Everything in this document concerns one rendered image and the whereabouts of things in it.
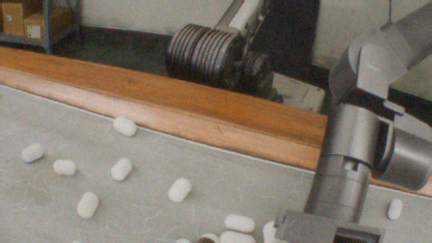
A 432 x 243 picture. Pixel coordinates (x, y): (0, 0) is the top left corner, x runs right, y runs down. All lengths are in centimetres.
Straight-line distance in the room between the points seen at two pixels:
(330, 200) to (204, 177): 20
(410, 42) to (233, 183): 28
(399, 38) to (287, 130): 23
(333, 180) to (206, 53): 46
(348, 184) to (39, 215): 33
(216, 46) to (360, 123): 44
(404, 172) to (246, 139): 25
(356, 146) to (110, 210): 27
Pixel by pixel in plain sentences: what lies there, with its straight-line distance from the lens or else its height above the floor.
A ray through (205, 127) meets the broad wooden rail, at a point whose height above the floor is 76.
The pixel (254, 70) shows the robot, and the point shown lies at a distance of 99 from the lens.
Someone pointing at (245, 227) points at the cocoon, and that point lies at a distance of 39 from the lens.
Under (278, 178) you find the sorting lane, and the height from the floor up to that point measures 74.
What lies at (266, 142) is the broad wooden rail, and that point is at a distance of 51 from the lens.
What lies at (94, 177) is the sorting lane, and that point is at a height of 74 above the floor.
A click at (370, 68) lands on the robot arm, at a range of 34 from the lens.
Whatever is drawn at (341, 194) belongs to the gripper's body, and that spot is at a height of 85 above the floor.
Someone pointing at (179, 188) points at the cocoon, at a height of 76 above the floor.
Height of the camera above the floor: 105
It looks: 33 degrees down
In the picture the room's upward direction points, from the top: 6 degrees clockwise
